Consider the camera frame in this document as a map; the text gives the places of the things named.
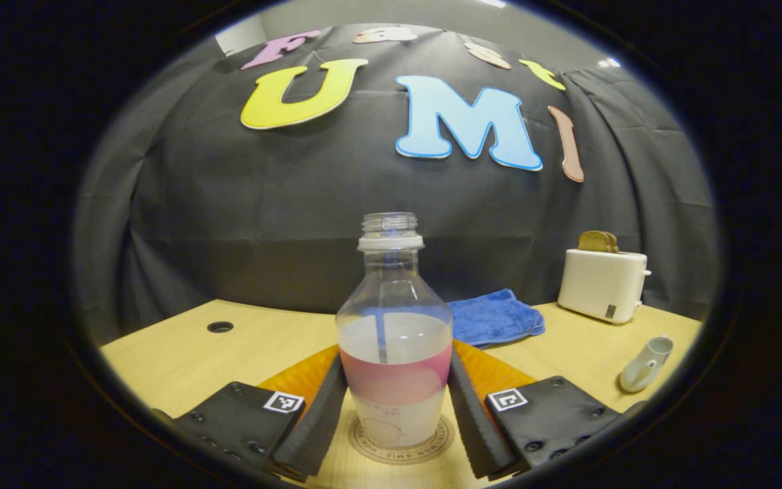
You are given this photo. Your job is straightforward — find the clear water bottle pink label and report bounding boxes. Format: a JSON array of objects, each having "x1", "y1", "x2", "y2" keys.
[{"x1": 336, "y1": 212, "x2": 454, "y2": 449}]

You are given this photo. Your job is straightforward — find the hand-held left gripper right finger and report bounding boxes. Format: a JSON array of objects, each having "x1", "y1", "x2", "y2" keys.
[{"x1": 449, "y1": 340, "x2": 627, "y2": 482}]

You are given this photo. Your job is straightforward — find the white teacup blue pattern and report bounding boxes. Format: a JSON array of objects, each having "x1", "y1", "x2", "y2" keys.
[{"x1": 619, "y1": 336, "x2": 674, "y2": 394}]

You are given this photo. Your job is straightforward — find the white toaster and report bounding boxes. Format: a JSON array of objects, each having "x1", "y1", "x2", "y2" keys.
[{"x1": 558, "y1": 249, "x2": 652, "y2": 325}]

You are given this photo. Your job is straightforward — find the blue towel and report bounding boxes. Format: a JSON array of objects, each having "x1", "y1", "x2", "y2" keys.
[{"x1": 447, "y1": 289, "x2": 546, "y2": 348}]

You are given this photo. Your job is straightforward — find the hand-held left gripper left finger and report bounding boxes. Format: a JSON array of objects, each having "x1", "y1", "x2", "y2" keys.
[{"x1": 160, "y1": 344, "x2": 350, "y2": 484}]

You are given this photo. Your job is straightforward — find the brown toast slices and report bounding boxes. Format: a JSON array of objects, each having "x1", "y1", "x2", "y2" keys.
[{"x1": 578, "y1": 230, "x2": 620, "y2": 254}]

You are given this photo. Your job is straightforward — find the round beige coaster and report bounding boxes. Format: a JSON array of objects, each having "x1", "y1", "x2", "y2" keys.
[{"x1": 349, "y1": 414, "x2": 456, "y2": 465}]

